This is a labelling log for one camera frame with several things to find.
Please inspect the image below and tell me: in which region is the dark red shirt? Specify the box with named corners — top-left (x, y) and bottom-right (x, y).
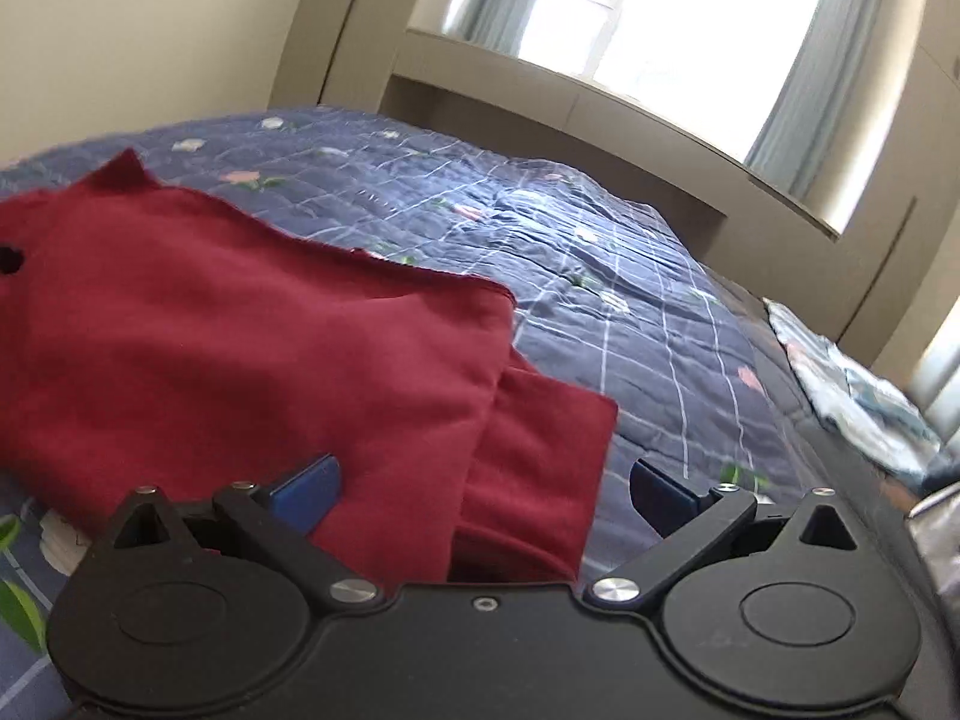
top-left (2, 151), bottom-right (617, 587)

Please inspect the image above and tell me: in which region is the grey quilted bed cover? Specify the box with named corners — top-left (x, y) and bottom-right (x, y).
top-left (711, 273), bottom-right (958, 717)

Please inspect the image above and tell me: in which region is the light blue patterned cloth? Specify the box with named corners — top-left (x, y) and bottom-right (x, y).
top-left (763, 299), bottom-right (958, 494)

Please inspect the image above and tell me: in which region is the blue floral checked quilt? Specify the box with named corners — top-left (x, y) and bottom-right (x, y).
top-left (0, 106), bottom-right (835, 720)

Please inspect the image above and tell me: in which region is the grey garment pile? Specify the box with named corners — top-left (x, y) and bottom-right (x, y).
top-left (907, 483), bottom-right (960, 624)

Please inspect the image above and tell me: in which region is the teal right curtain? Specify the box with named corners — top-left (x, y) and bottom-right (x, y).
top-left (745, 0), bottom-right (880, 200)

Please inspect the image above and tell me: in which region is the beige window desk cabinet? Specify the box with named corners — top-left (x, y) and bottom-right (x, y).
top-left (381, 29), bottom-right (838, 255)

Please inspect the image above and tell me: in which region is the window with bright light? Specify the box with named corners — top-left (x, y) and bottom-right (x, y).
top-left (519, 0), bottom-right (817, 161)

